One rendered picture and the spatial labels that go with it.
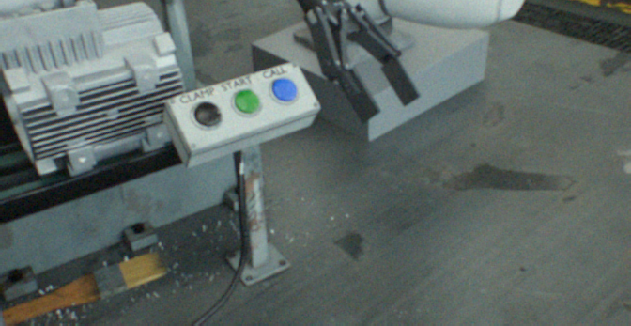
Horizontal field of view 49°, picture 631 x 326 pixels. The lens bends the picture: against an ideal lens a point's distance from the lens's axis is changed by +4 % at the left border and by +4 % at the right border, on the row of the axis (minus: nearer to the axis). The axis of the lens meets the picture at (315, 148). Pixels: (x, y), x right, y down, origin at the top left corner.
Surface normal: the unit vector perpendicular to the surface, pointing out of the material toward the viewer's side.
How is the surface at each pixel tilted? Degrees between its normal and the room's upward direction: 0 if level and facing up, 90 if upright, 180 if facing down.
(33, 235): 90
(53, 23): 90
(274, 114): 36
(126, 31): 88
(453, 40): 2
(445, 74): 90
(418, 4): 103
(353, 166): 0
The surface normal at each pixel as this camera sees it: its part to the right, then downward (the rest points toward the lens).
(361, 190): -0.04, -0.84
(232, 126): 0.28, -0.41
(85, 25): 0.53, 0.45
